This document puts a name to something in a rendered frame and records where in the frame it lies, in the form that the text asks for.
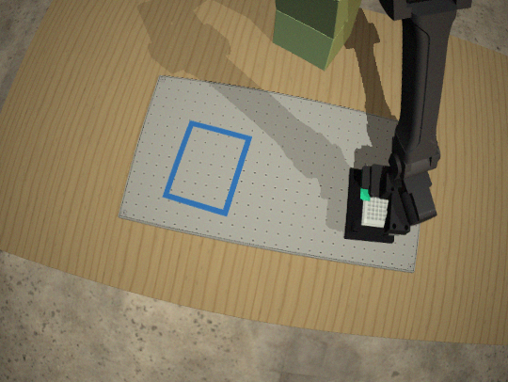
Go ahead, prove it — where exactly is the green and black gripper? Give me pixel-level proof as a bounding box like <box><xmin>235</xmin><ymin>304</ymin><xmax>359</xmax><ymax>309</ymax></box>
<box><xmin>360</xmin><ymin>164</ymin><xmax>404</xmax><ymax>201</ymax></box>

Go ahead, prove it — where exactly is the blue tape outline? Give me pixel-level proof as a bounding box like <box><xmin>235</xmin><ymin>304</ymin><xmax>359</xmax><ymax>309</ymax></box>
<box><xmin>163</xmin><ymin>120</ymin><xmax>252</xmax><ymax>216</ymax></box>

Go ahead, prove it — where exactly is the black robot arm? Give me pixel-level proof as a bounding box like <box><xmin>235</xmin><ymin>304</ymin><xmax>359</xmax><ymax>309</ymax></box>
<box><xmin>379</xmin><ymin>0</ymin><xmax>472</xmax><ymax>236</ymax></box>

